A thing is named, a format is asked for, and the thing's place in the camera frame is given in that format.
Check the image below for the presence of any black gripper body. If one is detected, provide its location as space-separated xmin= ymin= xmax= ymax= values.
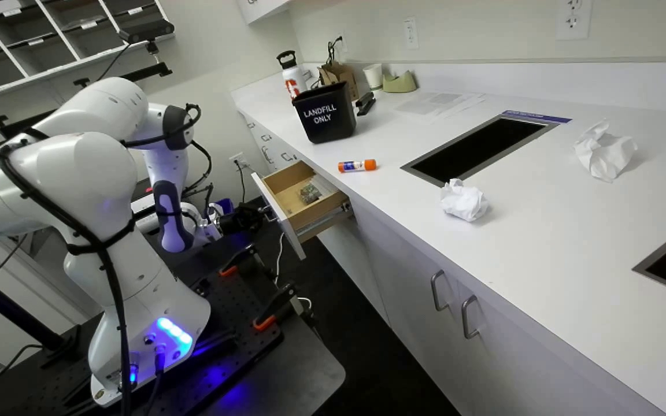
xmin=219 ymin=199 xmax=271 ymax=235

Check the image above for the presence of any white cabinet drawer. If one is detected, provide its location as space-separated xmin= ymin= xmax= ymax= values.
xmin=249 ymin=158 xmax=355 ymax=264

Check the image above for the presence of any small grey item in drawer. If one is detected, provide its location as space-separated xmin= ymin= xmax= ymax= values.
xmin=296 ymin=180 xmax=323 ymax=207

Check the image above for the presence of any blue plastic bin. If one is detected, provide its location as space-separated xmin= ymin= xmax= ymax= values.
xmin=206 ymin=197 xmax=236 ymax=219

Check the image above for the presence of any orange black clamp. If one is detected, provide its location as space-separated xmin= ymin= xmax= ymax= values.
xmin=218 ymin=243 xmax=264 ymax=281
xmin=249 ymin=287 xmax=303 ymax=336

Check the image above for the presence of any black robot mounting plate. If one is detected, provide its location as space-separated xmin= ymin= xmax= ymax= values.
xmin=134 ymin=246 xmax=290 ymax=416

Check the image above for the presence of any orange glue stick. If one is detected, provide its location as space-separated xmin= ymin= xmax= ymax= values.
xmin=335 ymin=158 xmax=380 ymax=176

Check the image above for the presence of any black landfill waste bin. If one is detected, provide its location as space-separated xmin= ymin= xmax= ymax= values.
xmin=291 ymin=80 xmax=359 ymax=145

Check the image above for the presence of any white bottle with black lid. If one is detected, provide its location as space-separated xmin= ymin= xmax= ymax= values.
xmin=275 ymin=48 xmax=314 ymax=99

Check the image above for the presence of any black stapler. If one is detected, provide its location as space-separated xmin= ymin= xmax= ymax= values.
xmin=351 ymin=90 xmax=380 ymax=118

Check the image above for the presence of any white counter cabinet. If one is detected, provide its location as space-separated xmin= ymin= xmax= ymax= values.
xmin=236 ymin=110 xmax=659 ymax=416

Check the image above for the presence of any white paper cup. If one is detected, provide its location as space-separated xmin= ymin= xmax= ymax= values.
xmin=360 ymin=62 xmax=387 ymax=90

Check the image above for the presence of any beige tape dispenser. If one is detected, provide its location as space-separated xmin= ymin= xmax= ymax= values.
xmin=380 ymin=70 xmax=422 ymax=98

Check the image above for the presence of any crumpled white paper ball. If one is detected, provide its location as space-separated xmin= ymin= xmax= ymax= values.
xmin=573 ymin=120 xmax=640 ymax=184
xmin=438 ymin=177 xmax=493 ymax=227

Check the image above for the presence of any black stand pole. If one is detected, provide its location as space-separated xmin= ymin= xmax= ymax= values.
xmin=0 ymin=262 xmax=68 ymax=358

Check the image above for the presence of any white mail sorter shelf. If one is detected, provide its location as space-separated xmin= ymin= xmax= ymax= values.
xmin=0 ymin=0 xmax=178 ymax=106

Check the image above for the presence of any white power cable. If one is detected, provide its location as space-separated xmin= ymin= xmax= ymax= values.
xmin=268 ymin=228 xmax=291 ymax=289

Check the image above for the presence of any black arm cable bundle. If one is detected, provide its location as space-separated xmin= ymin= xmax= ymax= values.
xmin=0 ymin=99 xmax=215 ymax=416

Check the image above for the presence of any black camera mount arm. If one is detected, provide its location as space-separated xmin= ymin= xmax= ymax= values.
xmin=0 ymin=61 xmax=175 ymax=135

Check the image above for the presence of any metal cabinet door handle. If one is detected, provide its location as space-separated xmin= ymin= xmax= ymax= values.
xmin=458 ymin=293 xmax=484 ymax=341
xmin=428 ymin=266 xmax=453 ymax=315

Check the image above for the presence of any white upper wall cabinet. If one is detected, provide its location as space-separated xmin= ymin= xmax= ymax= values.
xmin=233 ymin=0 xmax=295 ymax=26

